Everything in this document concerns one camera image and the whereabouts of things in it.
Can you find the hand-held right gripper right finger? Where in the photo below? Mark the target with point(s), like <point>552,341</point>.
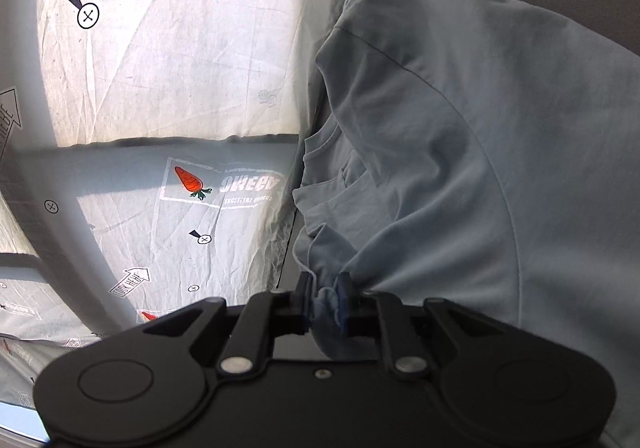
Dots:
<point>350,313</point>

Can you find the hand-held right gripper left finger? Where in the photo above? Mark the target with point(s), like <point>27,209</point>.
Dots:
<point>300,308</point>

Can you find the blue-grey t-shirt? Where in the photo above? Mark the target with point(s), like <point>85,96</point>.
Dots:
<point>450,153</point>

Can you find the white printed carrot sheet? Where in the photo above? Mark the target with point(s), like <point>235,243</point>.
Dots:
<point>165,93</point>

